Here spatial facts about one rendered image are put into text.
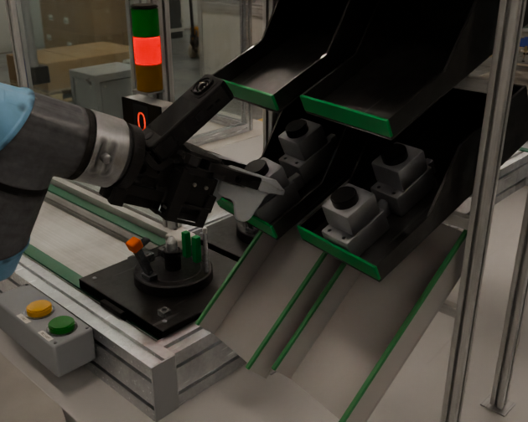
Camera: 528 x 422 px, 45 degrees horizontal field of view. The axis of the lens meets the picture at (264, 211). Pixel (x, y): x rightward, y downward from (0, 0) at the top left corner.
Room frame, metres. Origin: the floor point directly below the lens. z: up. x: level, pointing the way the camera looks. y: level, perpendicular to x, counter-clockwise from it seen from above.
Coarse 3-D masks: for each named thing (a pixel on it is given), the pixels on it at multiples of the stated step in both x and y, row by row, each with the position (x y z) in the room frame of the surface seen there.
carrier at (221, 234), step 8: (232, 216) 1.26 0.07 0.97; (216, 224) 1.21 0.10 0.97; (224, 224) 1.21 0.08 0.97; (232, 224) 1.21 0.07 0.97; (240, 224) 1.17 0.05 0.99; (192, 232) 1.18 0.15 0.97; (200, 232) 1.17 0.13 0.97; (208, 232) 1.18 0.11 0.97; (216, 232) 1.18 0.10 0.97; (224, 232) 1.18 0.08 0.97; (232, 232) 1.18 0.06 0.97; (240, 232) 1.14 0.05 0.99; (248, 232) 1.14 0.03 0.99; (256, 232) 1.13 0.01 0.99; (200, 240) 1.14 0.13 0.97; (208, 240) 1.14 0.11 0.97; (216, 240) 1.14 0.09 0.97; (224, 240) 1.14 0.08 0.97; (232, 240) 1.14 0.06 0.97; (240, 240) 1.14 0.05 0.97; (248, 240) 1.12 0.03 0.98; (208, 248) 1.13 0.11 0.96; (216, 248) 1.11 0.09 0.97; (224, 248) 1.10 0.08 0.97; (232, 248) 1.10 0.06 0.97; (240, 248) 1.10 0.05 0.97; (232, 256) 1.08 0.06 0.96; (240, 256) 1.07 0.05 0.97
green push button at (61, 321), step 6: (54, 318) 0.85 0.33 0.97; (60, 318) 0.85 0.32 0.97; (66, 318) 0.85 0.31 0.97; (72, 318) 0.86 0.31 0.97; (48, 324) 0.84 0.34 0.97; (54, 324) 0.84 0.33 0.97; (60, 324) 0.84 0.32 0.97; (66, 324) 0.84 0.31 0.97; (72, 324) 0.84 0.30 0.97; (54, 330) 0.83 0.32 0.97; (60, 330) 0.83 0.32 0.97; (66, 330) 0.83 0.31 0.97
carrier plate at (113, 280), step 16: (208, 256) 1.07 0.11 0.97; (224, 256) 1.07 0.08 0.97; (96, 272) 1.01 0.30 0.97; (112, 272) 1.01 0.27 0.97; (128, 272) 1.01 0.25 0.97; (224, 272) 1.01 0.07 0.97; (80, 288) 0.98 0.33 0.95; (96, 288) 0.95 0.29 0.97; (112, 288) 0.95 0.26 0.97; (128, 288) 0.95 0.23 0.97; (208, 288) 0.95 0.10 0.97; (128, 304) 0.90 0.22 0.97; (144, 304) 0.90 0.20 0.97; (160, 304) 0.90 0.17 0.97; (176, 304) 0.90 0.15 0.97; (192, 304) 0.90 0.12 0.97; (144, 320) 0.85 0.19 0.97; (160, 320) 0.85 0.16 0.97; (176, 320) 0.85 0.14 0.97; (192, 320) 0.86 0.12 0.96; (160, 336) 0.83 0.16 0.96
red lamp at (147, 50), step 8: (136, 40) 1.19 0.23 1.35; (144, 40) 1.18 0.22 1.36; (152, 40) 1.19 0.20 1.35; (136, 48) 1.19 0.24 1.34; (144, 48) 1.18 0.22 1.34; (152, 48) 1.19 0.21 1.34; (160, 48) 1.21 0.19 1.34; (136, 56) 1.19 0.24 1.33; (144, 56) 1.18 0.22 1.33; (152, 56) 1.19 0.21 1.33; (160, 56) 1.20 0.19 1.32; (144, 64) 1.18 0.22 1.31; (152, 64) 1.19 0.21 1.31
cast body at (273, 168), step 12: (252, 168) 0.74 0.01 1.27; (264, 168) 0.73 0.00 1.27; (276, 168) 0.74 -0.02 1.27; (288, 180) 0.75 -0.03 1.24; (300, 180) 0.77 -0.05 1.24; (288, 192) 0.74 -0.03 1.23; (264, 204) 0.72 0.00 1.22; (276, 204) 0.73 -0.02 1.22; (288, 204) 0.74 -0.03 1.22; (264, 216) 0.72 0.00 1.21; (276, 216) 0.73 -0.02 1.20
